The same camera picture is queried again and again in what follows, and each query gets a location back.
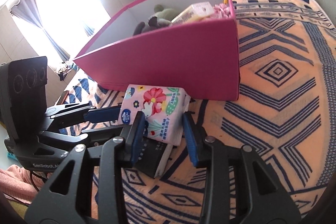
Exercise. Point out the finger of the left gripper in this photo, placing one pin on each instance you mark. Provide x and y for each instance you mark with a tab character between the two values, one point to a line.
99	136
106	114

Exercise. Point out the green plush toy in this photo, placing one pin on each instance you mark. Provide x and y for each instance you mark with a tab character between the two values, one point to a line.
165	13

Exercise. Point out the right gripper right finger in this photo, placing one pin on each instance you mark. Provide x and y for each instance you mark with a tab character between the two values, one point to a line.
208	152

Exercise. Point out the black small box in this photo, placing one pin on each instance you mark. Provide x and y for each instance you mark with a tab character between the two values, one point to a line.
153	157

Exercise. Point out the pink storage box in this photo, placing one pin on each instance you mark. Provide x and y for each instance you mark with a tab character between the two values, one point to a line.
201	57

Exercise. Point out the pink satin drawstring pouch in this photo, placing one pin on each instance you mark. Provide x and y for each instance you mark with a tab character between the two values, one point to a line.
221	11

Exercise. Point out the purple curtain left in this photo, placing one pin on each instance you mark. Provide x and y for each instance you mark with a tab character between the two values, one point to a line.
27	10

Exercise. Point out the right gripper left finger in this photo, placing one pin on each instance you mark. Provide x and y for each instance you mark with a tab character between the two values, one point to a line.
118	153

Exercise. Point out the yellow tissue box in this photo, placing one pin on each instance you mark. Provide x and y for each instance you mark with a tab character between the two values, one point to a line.
194	13

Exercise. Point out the pink knit sleeve forearm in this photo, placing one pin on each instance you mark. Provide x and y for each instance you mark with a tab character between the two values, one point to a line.
17	185

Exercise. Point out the dark brown plush raccoon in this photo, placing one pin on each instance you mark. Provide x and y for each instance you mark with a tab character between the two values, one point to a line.
153	23

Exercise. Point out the floral tissue pack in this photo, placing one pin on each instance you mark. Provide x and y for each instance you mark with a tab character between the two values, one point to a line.
163	108

